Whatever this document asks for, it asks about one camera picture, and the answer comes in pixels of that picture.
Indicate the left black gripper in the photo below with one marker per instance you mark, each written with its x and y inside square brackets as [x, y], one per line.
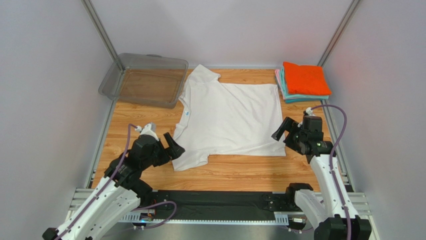
[174, 150]

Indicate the aluminium frame rail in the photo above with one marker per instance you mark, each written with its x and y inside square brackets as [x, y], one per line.
[275, 218]

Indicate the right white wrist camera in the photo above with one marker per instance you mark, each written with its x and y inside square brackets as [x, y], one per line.
[308, 114]

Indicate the white t-shirt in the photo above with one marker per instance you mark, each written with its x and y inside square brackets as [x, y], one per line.
[226, 119]

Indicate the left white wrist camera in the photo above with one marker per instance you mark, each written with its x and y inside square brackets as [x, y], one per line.
[149, 130]

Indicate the orange folded t-shirt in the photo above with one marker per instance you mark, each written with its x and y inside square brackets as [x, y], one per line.
[305, 79]

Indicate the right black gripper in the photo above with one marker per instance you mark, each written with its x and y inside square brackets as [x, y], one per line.
[291, 133]

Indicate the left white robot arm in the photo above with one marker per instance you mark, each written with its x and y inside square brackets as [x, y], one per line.
[120, 191]

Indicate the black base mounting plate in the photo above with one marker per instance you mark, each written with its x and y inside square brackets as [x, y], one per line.
[224, 205]

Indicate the clear grey plastic bin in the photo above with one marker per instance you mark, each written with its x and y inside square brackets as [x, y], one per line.
[150, 80]

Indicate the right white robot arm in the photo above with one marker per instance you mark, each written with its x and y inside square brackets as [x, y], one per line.
[334, 217]

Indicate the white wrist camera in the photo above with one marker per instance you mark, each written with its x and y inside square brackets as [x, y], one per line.
[308, 114]
[149, 130]

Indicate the pink folded t-shirt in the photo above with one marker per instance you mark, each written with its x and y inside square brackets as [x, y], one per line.
[278, 81]

